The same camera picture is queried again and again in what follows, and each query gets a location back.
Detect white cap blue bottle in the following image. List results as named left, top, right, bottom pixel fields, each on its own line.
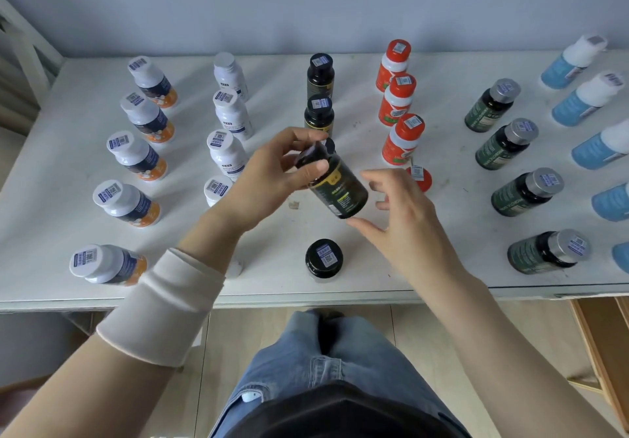
left=591, top=182, right=629, bottom=222
left=611, top=241, right=629, bottom=275
left=571, top=118, right=629, bottom=171
left=540, top=34, right=609, bottom=91
left=551, top=70, right=626, bottom=127

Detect white metal shelf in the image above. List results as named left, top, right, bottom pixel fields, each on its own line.
left=0, top=0, right=629, bottom=315

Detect person's left forearm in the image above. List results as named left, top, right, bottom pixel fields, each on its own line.
left=0, top=206, right=246, bottom=438

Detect person's blue jeans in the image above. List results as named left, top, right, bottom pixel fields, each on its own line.
left=208, top=308, right=472, bottom=438

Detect row of red-capped orange bottles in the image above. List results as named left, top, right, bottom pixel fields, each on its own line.
left=0, top=54, right=458, bottom=306

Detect white knit wristband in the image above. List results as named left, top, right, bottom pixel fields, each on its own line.
left=96, top=248, right=227, bottom=369

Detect person's right hand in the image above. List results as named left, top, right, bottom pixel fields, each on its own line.
left=346, top=168, right=468, bottom=301

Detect person's left hand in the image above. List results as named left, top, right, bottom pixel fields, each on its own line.
left=216, top=127, right=330, bottom=235

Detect white cap navy orange bottle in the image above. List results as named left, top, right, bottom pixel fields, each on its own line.
left=105, top=130, right=168, bottom=182
left=127, top=55, right=180, bottom=109
left=92, top=179, right=162, bottom=229
left=119, top=91, right=176, bottom=144
left=68, top=243, right=148, bottom=287

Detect person's black shirt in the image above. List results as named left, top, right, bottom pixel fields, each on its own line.
left=225, top=381, right=468, bottom=438

